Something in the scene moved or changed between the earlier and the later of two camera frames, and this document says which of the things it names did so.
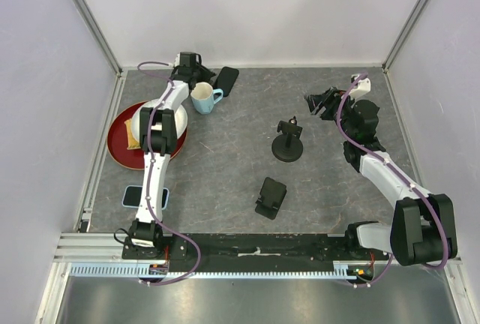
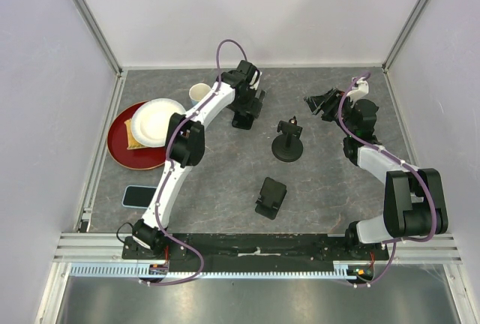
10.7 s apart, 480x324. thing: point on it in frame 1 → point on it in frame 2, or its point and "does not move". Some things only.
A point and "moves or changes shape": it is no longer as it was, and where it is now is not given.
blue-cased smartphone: [132, 196] does not move
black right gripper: [329, 100] does not move
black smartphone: [226, 79] moves or changes shape
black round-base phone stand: [288, 147] does not move
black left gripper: [205, 73] → [253, 109]
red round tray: [117, 140] does not move
